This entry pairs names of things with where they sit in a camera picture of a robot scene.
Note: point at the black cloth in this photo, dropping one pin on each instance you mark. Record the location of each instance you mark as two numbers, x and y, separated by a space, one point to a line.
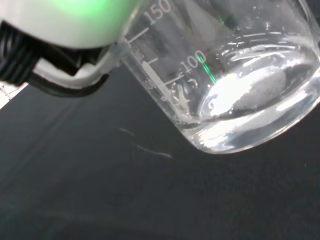
125 190

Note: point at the clear glass rod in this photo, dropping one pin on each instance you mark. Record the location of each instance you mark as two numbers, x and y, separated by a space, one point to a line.
147 148

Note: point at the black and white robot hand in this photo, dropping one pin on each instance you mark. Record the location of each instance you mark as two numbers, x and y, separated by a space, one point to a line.
65 22

